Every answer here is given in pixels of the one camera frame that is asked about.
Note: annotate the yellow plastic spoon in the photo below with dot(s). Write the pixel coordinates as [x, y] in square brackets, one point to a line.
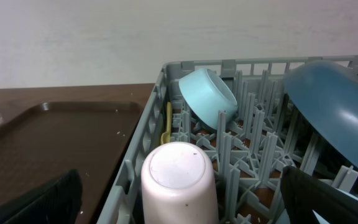
[166, 136]

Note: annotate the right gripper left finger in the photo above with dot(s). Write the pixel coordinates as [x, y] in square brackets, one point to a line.
[56, 201]

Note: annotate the light blue cup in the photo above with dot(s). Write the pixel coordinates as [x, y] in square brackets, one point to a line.
[284, 218]

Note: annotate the grey dishwasher rack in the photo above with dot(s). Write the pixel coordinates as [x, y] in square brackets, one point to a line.
[248, 153]

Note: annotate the dark blue plate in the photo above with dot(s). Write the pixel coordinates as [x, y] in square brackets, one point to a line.
[326, 94]

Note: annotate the light blue bowl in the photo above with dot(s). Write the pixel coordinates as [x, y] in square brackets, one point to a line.
[207, 94]

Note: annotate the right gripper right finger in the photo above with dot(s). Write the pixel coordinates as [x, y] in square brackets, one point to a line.
[303, 195]

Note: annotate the dark brown serving tray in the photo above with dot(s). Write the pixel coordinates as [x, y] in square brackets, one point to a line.
[49, 139]

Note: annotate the pink cup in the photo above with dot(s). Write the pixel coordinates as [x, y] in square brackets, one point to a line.
[178, 185]

